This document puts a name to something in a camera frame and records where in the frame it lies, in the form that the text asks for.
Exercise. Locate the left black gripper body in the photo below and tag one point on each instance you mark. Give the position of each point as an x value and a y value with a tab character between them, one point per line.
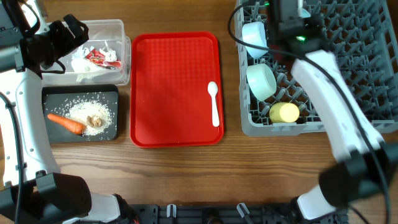
58	42

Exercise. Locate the white red wrapper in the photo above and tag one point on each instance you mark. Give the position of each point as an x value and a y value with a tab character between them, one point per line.
93	59

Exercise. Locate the white rice pile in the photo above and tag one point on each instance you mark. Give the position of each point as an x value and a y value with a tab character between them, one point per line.
80	108

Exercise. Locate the orange carrot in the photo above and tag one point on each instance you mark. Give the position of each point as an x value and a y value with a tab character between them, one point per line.
72	126

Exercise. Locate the brown food scrap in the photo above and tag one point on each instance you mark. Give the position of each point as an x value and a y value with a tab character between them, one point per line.
94	121

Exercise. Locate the white plastic spoon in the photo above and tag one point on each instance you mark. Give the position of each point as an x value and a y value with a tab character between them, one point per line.
212	91

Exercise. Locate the light blue bowl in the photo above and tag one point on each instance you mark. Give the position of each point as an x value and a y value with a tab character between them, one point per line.
254	33

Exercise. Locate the light green bowl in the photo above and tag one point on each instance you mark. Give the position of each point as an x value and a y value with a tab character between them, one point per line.
261	81

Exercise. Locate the yellow plastic cup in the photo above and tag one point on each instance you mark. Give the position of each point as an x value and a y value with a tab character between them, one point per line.
284	113

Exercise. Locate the large light blue plate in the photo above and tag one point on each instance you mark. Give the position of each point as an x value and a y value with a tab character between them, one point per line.
304	13

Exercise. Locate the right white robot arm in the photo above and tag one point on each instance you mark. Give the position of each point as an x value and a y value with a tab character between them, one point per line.
365	163

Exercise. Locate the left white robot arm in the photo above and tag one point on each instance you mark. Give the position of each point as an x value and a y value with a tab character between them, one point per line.
35	191

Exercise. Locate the grey dishwasher rack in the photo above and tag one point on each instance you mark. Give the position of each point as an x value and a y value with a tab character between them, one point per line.
361	35

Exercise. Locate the clear plastic bin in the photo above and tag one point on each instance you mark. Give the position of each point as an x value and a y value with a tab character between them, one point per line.
112	31

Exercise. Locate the black tray bin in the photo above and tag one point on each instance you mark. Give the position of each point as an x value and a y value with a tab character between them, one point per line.
53	97

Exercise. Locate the red plastic tray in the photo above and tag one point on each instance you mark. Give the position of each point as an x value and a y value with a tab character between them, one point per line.
170	103

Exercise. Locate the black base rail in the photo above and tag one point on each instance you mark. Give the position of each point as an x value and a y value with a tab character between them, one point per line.
271	213

